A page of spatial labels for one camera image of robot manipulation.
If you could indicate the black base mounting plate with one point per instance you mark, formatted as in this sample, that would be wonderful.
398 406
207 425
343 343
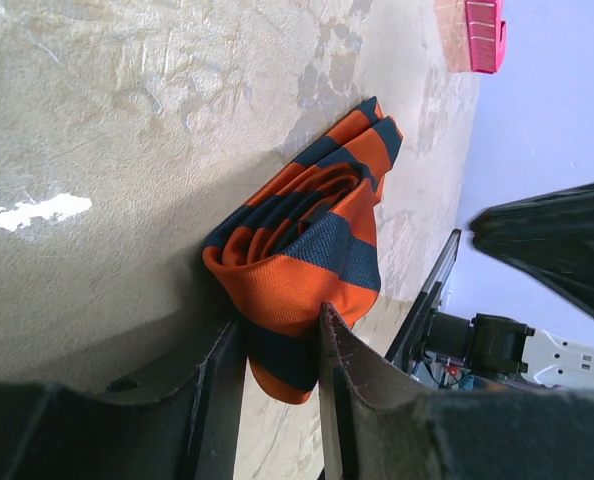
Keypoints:
406 349

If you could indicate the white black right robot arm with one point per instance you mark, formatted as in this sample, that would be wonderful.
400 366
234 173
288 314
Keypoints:
505 350

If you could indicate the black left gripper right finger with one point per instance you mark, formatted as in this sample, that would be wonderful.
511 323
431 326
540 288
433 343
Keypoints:
379 423

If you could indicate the pink rectangular box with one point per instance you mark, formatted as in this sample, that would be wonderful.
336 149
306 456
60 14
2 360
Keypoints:
487 35

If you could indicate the orange navy striped tie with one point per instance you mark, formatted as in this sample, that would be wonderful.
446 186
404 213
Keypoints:
307 238

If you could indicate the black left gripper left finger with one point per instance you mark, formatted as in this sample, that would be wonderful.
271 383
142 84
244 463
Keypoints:
175 418

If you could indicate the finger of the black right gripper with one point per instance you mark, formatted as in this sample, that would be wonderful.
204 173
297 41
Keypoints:
549 237

